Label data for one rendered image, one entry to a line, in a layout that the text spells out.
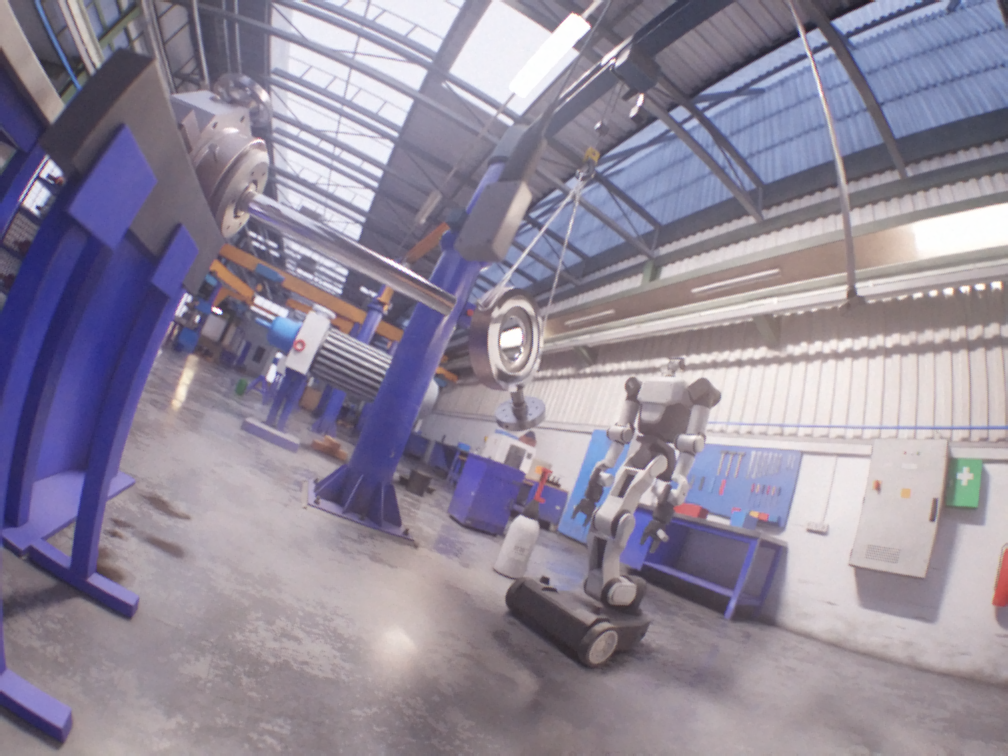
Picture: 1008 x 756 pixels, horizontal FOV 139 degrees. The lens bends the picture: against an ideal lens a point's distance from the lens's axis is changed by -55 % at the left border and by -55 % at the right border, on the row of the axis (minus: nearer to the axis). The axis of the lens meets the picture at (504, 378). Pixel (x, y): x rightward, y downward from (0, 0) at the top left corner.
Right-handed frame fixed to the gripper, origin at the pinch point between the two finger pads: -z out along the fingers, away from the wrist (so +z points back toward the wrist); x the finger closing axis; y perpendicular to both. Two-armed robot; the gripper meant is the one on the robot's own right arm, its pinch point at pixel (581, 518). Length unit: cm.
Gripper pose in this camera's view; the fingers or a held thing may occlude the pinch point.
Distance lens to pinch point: 214.6
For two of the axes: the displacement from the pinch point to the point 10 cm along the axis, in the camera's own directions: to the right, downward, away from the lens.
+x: -6.8, -5.9, -4.5
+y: 5.5, 0.1, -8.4
